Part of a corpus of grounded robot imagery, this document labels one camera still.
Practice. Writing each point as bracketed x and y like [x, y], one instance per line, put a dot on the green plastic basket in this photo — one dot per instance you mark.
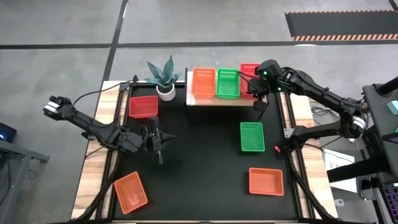
[228, 85]
[252, 137]

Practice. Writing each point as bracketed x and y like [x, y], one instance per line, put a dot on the teal box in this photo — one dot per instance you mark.
[393, 107]

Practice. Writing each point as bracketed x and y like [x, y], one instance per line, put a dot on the dark electronic device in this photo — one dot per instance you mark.
[6, 132]

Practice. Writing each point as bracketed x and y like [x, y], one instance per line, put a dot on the grey desk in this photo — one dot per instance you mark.
[18, 152]

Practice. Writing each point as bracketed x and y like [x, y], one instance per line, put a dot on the white plant pot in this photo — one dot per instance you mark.
[166, 95]

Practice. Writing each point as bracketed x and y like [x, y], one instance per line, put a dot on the black equipment cart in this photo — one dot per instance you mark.
[377, 140]

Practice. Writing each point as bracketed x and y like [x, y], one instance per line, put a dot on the orange plastic basket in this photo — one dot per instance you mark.
[267, 182]
[130, 193]
[203, 85]

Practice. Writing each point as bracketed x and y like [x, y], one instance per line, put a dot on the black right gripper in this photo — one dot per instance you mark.
[258, 88]

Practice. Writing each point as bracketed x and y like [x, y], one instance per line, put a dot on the black hazard-striped floor mat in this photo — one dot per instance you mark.
[342, 25]

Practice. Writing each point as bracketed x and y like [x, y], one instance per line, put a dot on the black table mat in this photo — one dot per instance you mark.
[205, 174]

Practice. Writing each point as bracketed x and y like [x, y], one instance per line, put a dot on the small white adapter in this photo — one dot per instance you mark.
[339, 203]

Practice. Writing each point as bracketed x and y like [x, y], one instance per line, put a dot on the red plastic basket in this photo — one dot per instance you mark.
[247, 68]
[143, 107]

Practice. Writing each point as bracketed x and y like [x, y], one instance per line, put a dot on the white paper sheet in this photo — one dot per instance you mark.
[342, 155]

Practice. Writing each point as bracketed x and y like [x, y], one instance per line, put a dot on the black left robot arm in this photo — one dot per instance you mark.
[93, 126]

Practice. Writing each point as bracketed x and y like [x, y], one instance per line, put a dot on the wooden shelf with black legs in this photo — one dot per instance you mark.
[217, 102]

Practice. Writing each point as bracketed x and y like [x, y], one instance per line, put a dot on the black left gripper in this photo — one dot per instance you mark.
[155, 140]

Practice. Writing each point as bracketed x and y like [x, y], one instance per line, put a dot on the black keyboard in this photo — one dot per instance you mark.
[391, 199]

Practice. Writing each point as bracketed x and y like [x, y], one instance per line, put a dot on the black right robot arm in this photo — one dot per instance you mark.
[323, 92]

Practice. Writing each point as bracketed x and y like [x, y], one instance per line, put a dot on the green snake plant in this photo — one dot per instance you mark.
[163, 76]

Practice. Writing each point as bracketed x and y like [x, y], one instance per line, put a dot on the small red clip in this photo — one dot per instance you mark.
[277, 149]

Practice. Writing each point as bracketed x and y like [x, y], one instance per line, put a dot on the black metal table frame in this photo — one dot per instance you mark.
[138, 83]

